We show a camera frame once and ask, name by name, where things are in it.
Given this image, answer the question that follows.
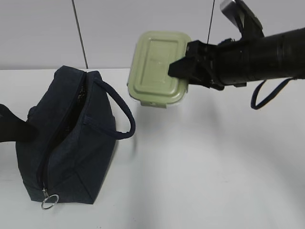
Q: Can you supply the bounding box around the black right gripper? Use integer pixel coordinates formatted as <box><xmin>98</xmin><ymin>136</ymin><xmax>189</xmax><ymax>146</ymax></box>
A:
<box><xmin>168</xmin><ymin>38</ymin><xmax>247</xmax><ymax>91</ymax></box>

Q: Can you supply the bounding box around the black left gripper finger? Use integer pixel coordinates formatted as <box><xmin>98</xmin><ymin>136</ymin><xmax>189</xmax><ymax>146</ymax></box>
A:
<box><xmin>0</xmin><ymin>104</ymin><xmax>39</xmax><ymax>143</ymax></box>

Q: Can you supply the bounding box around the green lid glass food container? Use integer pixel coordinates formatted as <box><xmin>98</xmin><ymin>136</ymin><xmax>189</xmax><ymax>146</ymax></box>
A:
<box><xmin>127</xmin><ymin>31</ymin><xmax>191</xmax><ymax>108</ymax></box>

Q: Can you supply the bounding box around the dark blue fabric lunch bag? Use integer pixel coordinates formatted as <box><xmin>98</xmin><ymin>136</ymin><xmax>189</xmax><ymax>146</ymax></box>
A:
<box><xmin>15</xmin><ymin>66</ymin><xmax>136</xmax><ymax>204</ymax></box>

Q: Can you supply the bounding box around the silver zipper pull ring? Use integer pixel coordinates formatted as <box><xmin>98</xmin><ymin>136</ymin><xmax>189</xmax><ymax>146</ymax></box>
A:
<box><xmin>41</xmin><ymin>187</ymin><xmax>60</xmax><ymax>210</ymax></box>

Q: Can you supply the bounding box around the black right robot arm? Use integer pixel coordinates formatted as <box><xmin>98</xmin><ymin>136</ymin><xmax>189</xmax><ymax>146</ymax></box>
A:
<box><xmin>168</xmin><ymin>29</ymin><xmax>305</xmax><ymax>91</ymax></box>

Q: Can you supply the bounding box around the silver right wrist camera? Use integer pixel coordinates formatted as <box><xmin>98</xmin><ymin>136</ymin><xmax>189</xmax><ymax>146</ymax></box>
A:
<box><xmin>220</xmin><ymin>0</ymin><xmax>263</xmax><ymax>32</ymax></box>

